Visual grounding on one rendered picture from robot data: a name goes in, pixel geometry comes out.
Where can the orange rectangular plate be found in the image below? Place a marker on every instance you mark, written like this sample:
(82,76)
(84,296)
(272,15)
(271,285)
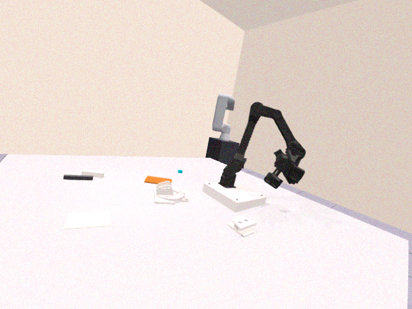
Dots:
(156,180)

